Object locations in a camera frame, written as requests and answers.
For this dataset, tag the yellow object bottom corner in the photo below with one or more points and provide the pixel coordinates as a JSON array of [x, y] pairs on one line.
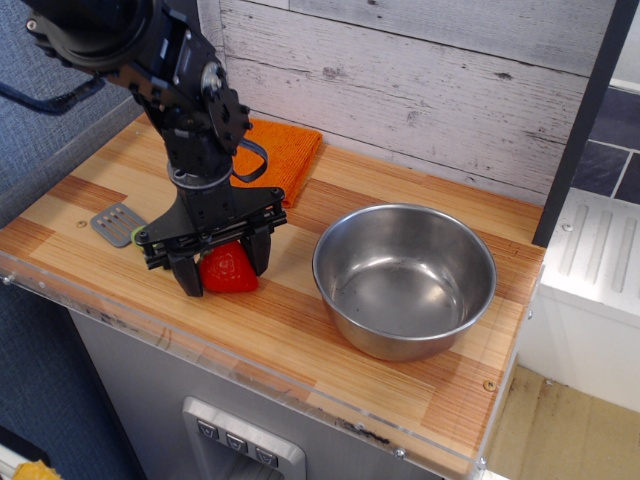
[[35, 471]]

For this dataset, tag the stainless steel bowl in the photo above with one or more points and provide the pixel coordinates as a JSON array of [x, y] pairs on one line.
[[403, 282]]

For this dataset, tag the white ribbed appliance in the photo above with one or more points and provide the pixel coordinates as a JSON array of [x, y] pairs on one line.
[[582, 328]]

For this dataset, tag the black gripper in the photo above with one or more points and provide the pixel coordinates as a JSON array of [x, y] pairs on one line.
[[208, 214]]

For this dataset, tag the red toy strawberry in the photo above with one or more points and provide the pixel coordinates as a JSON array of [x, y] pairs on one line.
[[227, 269]]

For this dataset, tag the dark grey right post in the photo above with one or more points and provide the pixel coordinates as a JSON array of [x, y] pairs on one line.
[[606, 61]]

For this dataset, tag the clear acrylic edge guard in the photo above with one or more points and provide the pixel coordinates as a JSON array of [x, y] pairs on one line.
[[279, 342]]

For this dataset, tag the grey toy kitchen cabinet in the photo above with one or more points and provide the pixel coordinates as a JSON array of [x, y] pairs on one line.
[[150, 388]]

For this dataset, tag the orange folded cloth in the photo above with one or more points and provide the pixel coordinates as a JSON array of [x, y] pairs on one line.
[[291, 152]]

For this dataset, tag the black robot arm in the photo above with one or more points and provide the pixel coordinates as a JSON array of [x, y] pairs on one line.
[[156, 50]]

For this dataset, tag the silver button panel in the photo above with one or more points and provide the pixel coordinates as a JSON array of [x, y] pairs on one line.
[[242, 442]]

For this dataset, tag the green handled grey spatula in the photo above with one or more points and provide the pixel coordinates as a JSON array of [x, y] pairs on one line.
[[116, 224]]

